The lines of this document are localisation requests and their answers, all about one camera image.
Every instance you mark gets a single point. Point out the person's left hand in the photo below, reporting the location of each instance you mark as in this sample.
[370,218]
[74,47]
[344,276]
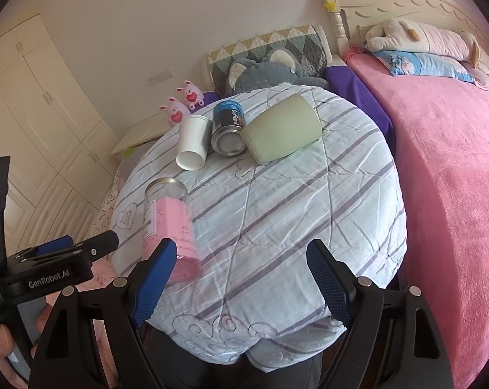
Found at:
[6,347]

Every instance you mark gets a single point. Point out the purple mattress sheet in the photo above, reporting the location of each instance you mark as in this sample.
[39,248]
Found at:
[345,83]

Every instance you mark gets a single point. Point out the diamond patterned quilted cover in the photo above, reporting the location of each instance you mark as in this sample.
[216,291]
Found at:
[308,44]

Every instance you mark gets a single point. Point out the grey patterned pillow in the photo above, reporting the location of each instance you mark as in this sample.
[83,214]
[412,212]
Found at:
[130,159]

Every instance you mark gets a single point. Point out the pink labelled glass jar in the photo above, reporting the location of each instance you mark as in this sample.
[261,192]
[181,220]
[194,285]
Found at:
[167,215]

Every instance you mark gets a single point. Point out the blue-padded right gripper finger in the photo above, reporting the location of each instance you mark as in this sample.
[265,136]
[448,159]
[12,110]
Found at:
[126,304]
[357,302]

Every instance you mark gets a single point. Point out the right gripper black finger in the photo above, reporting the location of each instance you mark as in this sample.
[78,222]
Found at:
[98,246]

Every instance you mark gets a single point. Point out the pink bunny plush right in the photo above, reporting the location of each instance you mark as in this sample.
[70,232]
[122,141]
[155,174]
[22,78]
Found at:
[193,97]

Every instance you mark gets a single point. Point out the cream wardrobe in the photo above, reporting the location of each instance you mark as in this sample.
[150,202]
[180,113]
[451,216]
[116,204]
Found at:
[62,167]

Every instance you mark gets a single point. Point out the pink printed pillow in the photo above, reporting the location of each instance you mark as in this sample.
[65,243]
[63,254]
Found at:
[481,78]

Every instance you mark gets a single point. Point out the blue cartoon pillow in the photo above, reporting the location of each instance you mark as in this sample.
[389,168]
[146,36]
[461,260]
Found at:
[400,63]

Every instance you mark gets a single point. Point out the blue metal can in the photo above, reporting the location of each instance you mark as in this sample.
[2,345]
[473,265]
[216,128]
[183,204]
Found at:
[228,122]

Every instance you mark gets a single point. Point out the heart patterned bedsheet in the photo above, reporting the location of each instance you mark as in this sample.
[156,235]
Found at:
[106,206]

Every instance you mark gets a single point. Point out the cream wooden headboard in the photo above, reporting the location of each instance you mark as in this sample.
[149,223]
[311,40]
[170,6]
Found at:
[354,18]

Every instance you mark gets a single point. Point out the white paper cup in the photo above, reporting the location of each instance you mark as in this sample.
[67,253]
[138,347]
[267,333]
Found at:
[194,140]

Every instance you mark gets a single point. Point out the pink bunny plush left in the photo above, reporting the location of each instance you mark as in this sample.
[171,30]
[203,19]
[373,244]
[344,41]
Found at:
[176,111]

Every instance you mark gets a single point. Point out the striped white quilt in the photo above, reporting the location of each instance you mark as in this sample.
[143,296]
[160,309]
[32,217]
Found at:
[255,296]

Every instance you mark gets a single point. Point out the cream bedside cabinet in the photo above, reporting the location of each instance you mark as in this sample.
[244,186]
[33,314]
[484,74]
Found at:
[146,130]

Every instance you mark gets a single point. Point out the grey cat plush cushion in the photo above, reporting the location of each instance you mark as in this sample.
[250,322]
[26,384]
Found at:
[279,66]

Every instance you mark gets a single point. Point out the wall socket panel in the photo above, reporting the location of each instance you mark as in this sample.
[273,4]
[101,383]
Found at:
[160,77]

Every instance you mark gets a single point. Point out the pale green cup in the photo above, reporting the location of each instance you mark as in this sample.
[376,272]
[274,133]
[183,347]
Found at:
[282,129]

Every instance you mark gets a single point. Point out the pink fleece blanket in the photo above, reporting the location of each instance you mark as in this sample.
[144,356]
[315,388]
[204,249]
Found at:
[442,157]

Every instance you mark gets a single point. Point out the pink bunny plush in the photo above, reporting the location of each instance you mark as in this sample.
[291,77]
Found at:
[176,111]
[193,97]

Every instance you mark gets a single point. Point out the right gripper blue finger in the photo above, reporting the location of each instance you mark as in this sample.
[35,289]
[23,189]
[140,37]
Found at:
[61,243]

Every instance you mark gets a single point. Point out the yellow star ornament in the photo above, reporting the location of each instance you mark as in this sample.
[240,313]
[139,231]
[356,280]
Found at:
[331,6]

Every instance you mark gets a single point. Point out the long pink plush toy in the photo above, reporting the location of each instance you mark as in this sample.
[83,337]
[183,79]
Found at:
[411,36]

